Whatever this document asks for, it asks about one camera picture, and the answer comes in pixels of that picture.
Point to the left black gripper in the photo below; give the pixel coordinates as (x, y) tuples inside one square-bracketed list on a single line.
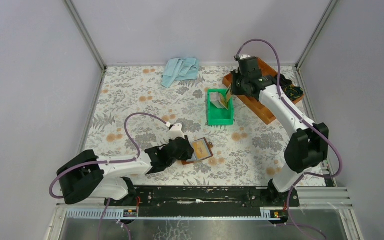
[(187, 154)]

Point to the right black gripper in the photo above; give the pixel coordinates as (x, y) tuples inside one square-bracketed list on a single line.
[(235, 74)]

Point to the orange gold credit card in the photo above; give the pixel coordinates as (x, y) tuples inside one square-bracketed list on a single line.
[(202, 150)]

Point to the silver credit card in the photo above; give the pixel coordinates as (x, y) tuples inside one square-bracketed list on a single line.
[(218, 100)]

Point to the brown leather card holder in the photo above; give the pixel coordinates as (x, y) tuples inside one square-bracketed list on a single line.
[(187, 162)]

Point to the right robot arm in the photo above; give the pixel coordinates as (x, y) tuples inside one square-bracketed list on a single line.
[(307, 146)]

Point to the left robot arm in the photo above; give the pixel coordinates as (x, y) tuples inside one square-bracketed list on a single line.
[(87, 175)]

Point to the orange compartment tray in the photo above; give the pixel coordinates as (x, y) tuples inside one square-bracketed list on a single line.
[(256, 107)]

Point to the dark rolled sock top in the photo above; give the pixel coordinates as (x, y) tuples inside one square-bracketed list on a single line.
[(284, 83)]

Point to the dark rolled sock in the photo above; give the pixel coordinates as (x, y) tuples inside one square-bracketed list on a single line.
[(284, 83), (293, 92)]

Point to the green plastic basket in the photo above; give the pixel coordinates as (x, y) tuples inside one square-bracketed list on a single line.
[(219, 116)]

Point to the dark rolled sock right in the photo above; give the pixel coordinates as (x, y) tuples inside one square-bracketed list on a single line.
[(293, 92)]

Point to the floral table mat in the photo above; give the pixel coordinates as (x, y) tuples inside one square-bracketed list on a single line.
[(133, 106)]

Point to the light blue cloth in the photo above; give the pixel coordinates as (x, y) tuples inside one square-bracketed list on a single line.
[(180, 69)]

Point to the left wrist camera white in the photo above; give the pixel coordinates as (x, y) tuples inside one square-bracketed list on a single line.
[(175, 131)]

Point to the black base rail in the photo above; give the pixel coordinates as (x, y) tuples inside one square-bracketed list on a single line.
[(205, 201)]

